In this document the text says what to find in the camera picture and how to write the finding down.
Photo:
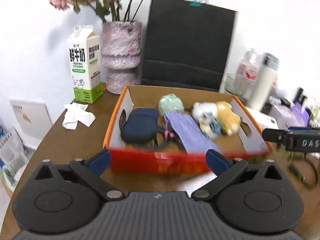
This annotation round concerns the clear plastic water bottle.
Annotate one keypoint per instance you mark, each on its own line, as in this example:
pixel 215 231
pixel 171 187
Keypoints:
pixel 250 65

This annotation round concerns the white plush toy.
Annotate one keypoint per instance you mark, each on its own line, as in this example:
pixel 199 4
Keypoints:
pixel 203 108

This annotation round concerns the pink marbled vase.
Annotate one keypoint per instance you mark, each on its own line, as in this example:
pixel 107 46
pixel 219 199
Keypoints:
pixel 121 52

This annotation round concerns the green white milk carton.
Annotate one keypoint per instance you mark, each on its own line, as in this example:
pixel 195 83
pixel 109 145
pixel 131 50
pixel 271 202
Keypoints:
pixel 85 65

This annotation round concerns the white paper sheet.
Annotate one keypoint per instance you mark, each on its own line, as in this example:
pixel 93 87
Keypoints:
pixel 192 182

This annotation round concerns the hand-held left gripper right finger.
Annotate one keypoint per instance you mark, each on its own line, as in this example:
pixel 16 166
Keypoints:
pixel 217 161

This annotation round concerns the blue yellow plush toy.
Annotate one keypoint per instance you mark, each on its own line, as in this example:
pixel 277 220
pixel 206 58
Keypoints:
pixel 211 126

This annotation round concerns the navy blue zip pouch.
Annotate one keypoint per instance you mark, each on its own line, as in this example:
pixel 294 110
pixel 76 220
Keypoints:
pixel 140 125

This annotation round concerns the red orange cardboard box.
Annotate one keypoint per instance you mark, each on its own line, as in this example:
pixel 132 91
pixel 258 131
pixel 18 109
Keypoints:
pixel 150 163

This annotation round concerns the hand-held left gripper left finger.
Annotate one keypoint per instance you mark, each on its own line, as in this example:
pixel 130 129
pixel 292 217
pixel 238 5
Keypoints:
pixel 100 160

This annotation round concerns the mint green round ball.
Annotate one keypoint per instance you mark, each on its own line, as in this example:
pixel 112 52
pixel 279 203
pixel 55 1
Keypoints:
pixel 170 103

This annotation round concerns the white thermos bottle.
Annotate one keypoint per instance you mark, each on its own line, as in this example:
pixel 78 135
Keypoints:
pixel 262 85

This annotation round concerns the purple folded cloth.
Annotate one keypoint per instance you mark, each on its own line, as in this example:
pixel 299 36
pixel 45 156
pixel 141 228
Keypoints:
pixel 190 132

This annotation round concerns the pile of plastic bags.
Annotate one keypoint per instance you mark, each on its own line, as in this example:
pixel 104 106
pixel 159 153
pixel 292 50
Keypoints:
pixel 11 155

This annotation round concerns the clear glass cup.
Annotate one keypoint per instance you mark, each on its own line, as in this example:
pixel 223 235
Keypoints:
pixel 235 85

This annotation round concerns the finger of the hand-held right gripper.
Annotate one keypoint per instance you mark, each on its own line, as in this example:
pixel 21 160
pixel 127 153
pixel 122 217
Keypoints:
pixel 273 135

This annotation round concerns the brown wooden desktop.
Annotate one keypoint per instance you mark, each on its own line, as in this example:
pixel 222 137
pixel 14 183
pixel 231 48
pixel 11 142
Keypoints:
pixel 75 145

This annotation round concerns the purple crumpled bag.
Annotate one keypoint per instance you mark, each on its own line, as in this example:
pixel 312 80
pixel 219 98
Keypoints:
pixel 301 113

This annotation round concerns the black paper bag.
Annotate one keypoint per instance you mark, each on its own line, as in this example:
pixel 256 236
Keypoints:
pixel 187 45

